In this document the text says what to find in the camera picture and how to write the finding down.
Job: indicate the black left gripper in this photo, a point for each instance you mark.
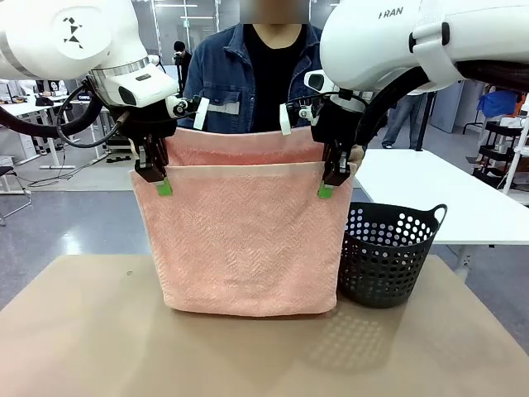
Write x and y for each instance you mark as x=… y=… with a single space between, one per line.
x=144 y=120

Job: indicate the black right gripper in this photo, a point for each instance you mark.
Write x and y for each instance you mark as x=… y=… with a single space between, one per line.
x=336 y=124

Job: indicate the black perforated laundry basket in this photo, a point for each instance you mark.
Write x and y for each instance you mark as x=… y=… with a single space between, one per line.
x=384 y=260

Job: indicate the pink terry towel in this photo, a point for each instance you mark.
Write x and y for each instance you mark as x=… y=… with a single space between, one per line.
x=244 y=240

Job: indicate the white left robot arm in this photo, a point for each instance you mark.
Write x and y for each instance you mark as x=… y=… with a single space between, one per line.
x=49 y=37

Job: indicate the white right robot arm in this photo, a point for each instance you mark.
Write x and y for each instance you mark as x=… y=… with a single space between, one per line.
x=372 y=45

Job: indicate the person's left hand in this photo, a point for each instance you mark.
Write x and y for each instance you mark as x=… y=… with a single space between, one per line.
x=357 y=157

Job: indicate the person's right hand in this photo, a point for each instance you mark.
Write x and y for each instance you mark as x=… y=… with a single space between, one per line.
x=133 y=146

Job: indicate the person in white t-shirt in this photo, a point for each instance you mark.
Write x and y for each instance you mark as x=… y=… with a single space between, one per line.
x=407 y=120

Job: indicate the person in black polo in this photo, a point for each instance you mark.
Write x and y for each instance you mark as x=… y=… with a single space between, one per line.
x=182 y=62

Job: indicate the large white table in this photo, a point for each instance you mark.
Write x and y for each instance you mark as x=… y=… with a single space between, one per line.
x=454 y=198

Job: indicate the person in denim jacket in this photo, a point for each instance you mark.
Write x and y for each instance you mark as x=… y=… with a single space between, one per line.
x=264 y=74

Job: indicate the seated person in varsity jacket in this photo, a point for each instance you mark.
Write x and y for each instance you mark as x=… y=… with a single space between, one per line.
x=49 y=87

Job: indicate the white-framed desk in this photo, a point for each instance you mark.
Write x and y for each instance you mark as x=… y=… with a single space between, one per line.
x=29 y=109

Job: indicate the black utility cart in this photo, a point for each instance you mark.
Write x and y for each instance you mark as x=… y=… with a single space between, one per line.
x=498 y=153

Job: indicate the figure with blue garment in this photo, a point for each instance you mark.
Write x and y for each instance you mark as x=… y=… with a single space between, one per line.
x=500 y=103

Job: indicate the white metal rack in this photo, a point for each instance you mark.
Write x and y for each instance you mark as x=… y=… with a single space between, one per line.
x=518 y=153

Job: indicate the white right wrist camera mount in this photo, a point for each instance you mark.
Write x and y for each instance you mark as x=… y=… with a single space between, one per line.
x=297 y=113

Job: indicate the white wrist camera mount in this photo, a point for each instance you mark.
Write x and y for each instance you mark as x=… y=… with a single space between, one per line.
x=194 y=109
x=297 y=113

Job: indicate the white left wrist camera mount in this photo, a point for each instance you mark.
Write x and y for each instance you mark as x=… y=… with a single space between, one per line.
x=194 y=109

